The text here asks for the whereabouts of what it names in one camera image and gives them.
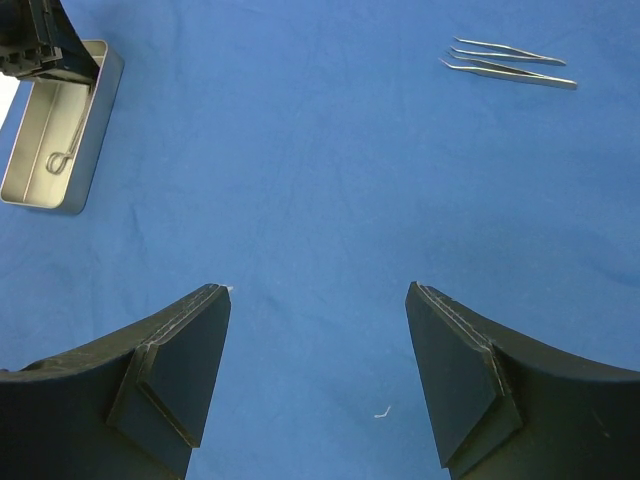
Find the steel ring-handled forceps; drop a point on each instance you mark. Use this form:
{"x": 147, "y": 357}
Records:
{"x": 57, "y": 160}

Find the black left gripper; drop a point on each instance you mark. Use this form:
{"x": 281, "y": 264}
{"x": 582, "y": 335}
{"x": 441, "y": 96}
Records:
{"x": 39, "y": 42}

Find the stainless steel tray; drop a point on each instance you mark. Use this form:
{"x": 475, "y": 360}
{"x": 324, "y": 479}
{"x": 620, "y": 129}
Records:
{"x": 48, "y": 124}

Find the steel tweezers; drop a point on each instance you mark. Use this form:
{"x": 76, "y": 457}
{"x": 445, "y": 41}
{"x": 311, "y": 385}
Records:
{"x": 502, "y": 72}
{"x": 504, "y": 52}

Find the blue surgical cloth wrap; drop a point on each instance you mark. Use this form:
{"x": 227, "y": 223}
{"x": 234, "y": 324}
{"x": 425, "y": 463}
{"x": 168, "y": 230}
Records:
{"x": 317, "y": 158}

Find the small white debris speck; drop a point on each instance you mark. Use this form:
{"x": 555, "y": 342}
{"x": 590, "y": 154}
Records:
{"x": 383, "y": 414}

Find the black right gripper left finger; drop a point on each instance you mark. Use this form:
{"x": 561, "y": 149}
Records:
{"x": 132, "y": 404}

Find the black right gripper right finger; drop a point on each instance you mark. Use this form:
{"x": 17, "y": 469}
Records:
{"x": 503, "y": 405}

